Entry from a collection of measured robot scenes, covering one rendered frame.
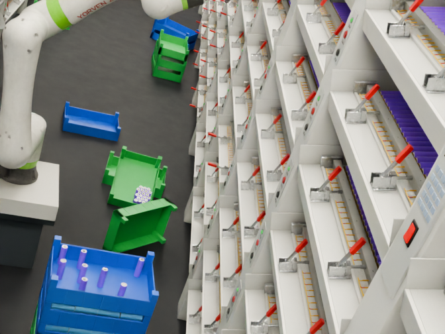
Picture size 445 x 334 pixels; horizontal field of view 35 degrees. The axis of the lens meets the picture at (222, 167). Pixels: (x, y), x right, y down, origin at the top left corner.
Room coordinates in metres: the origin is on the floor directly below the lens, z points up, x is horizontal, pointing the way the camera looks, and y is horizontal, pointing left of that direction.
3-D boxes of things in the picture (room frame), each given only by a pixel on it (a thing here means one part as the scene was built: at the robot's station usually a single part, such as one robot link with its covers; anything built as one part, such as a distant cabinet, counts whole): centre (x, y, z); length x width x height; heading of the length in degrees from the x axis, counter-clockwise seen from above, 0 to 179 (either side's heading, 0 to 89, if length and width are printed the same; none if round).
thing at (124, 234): (2.56, 0.24, 0.10); 0.30 x 0.08 x 0.20; 145
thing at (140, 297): (1.63, 0.21, 0.52); 0.30 x 0.20 x 0.08; 108
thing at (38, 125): (2.24, 0.71, 0.49); 0.16 x 0.13 x 0.19; 6
